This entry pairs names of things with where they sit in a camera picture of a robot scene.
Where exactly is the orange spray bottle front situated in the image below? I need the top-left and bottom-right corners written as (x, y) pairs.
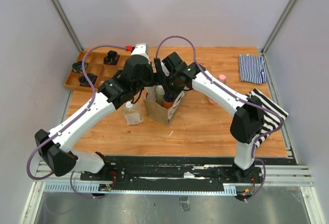
top-left (163, 94), bottom-right (175, 109)

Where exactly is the clear bottle pink cap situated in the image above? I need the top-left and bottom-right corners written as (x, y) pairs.
top-left (208, 74), bottom-right (227, 104)

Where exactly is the clear bottle white cap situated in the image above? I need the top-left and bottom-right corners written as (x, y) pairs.
top-left (123, 101), bottom-right (143, 125)

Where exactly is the blue white striped cloth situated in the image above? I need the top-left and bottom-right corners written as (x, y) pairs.
top-left (239, 54), bottom-right (267, 85)

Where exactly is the black white striped cloth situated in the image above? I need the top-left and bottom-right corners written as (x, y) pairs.
top-left (246, 88), bottom-right (289, 134)

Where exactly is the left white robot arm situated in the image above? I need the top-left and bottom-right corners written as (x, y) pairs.
top-left (35, 54), bottom-right (165, 181)

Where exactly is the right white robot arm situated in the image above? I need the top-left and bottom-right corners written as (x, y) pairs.
top-left (156, 52), bottom-right (264, 183)

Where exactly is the canvas tote bag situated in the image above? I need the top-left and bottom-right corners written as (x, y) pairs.
top-left (144, 86), bottom-right (186, 126)

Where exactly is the small black rolled belt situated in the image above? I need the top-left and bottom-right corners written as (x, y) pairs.
top-left (103, 50), bottom-right (120, 65)

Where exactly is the wooden compartment tray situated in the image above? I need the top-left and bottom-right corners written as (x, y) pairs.
top-left (64, 47), bottom-right (131, 92)

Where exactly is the green patterned rolled belt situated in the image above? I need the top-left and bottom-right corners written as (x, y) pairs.
top-left (72, 61), bottom-right (88, 73)

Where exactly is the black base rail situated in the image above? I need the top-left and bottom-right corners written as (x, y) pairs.
top-left (80, 156), bottom-right (263, 192)

